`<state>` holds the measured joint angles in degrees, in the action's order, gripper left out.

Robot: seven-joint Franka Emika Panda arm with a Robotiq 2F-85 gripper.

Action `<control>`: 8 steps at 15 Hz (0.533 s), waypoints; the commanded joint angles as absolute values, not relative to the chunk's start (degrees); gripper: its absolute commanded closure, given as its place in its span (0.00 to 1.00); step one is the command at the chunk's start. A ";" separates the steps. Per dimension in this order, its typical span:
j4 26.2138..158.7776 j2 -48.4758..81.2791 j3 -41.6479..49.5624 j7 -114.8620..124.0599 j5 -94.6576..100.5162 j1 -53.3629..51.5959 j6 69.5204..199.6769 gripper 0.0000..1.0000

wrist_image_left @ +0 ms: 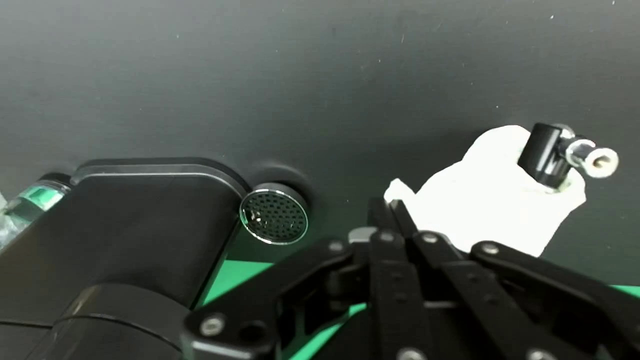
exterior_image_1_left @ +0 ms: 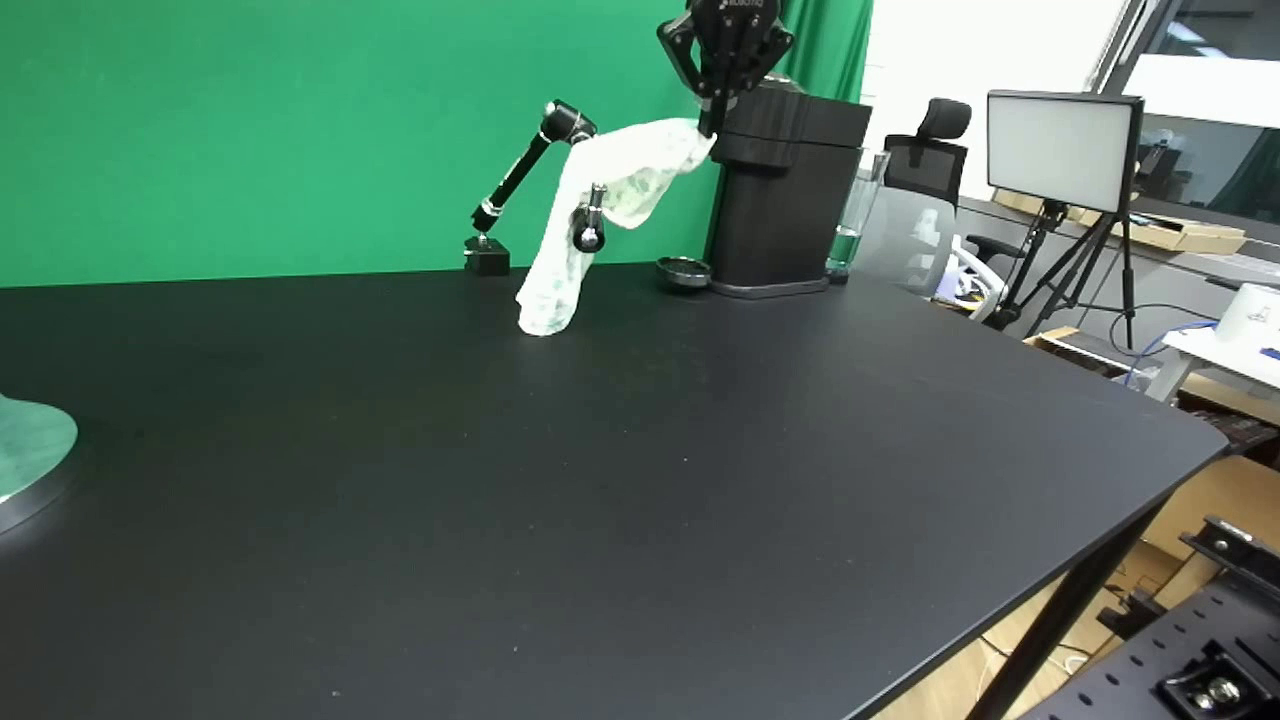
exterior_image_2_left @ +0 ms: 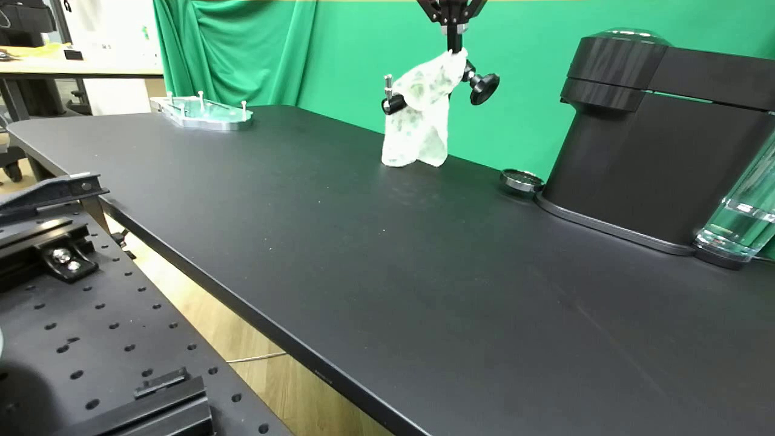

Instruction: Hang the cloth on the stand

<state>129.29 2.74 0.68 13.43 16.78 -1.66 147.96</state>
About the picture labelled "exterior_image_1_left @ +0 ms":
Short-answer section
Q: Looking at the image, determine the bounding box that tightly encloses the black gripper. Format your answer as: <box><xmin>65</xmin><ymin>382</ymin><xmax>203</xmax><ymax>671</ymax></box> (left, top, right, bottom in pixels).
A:
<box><xmin>655</xmin><ymin>0</ymin><xmax>801</xmax><ymax>135</ymax></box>

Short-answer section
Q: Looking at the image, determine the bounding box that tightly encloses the white cloth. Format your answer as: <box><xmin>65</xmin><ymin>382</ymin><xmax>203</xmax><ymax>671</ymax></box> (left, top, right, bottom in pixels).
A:
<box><xmin>511</xmin><ymin>118</ymin><xmax>719</xmax><ymax>346</ymax></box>

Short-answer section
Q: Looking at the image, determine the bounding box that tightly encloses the black coffee machine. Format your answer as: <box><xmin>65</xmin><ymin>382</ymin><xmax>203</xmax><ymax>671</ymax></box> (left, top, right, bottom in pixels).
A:
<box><xmin>701</xmin><ymin>80</ymin><xmax>878</xmax><ymax>299</ymax></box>

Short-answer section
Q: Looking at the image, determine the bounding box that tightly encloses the round black mesh disc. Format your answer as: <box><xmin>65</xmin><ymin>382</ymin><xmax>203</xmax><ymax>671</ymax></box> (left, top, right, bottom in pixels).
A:
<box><xmin>655</xmin><ymin>253</ymin><xmax>719</xmax><ymax>296</ymax></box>

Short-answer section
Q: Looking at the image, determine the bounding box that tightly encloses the black office chair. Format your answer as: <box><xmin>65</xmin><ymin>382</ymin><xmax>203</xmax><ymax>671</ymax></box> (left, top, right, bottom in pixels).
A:
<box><xmin>881</xmin><ymin>93</ymin><xmax>977</xmax><ymax>205</ymax></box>

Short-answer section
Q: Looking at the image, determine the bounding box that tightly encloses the grey chair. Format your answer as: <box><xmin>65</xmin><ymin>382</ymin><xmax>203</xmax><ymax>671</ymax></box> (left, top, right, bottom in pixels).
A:
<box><xmin>852</xmin><ymin>175</ymin><xmax>968</xmax><ymax>299</ymax></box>

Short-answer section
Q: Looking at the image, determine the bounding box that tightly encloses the LED light panel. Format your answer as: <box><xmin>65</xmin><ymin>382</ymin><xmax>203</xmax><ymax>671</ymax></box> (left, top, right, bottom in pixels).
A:
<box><xmin>983</xmin><ymin>88</ymin><xmax>1150</xmax><ymax>217</ymax></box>

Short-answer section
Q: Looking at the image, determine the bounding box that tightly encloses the black light tripod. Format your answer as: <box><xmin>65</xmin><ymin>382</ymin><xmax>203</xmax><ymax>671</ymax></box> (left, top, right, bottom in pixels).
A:
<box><xmin>991</xmin><ymin>196</ymin><xmax>1152</xmax><ymax>354</ymax></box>

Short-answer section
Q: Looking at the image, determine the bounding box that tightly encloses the green backdrop curtain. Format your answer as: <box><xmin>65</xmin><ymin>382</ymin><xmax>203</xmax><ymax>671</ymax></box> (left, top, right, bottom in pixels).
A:
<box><xmin>0</xmin><ymin>0</ymin><xmax>878</xmax><ymax>291</ymax></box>

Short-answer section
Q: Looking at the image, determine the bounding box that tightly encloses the white flat object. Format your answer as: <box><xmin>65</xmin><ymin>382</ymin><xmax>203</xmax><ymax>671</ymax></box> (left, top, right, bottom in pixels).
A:
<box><xmin>1159</xmin><ymin>282</ymin><xmax>1280</xmax><ymax>398</ymax></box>

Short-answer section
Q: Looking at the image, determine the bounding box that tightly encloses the black table leg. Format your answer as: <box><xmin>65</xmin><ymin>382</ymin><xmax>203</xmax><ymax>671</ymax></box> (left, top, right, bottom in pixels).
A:
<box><xmin>966</xmin><ymin>516</ymin><xmax>1152</xmax><ymax>720</ymax></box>

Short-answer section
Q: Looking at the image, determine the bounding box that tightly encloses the black perforated breadboard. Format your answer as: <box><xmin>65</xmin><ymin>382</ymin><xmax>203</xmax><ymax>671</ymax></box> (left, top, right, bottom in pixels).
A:
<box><xmin>1026</xmin><ymin>571</ymin><xmax>1280</xmax><ymax>720</ymax></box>

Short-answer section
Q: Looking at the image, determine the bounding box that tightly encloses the clear round plate with pins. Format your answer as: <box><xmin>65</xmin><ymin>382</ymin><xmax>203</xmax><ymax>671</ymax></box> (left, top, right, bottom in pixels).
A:
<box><xmin>0</xmin><ymin>398</ymin><xmax>82</xmax><ymax>539</ymax></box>

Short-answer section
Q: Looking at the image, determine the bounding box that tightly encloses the black mounting bracket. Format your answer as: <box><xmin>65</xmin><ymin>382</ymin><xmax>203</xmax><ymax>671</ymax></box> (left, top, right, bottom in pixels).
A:
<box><xmin>1176</xmin><ymin>516</ymin><xmax>1280</xmax><ymax>593</ymax></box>

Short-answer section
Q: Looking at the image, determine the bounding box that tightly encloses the black screw mount block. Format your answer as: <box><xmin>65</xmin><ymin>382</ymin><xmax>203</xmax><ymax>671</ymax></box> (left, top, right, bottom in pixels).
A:
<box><xmin>1152</xmin><ymin>635</ymin><xmax>1264</xmax><ymax>720</ymax></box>

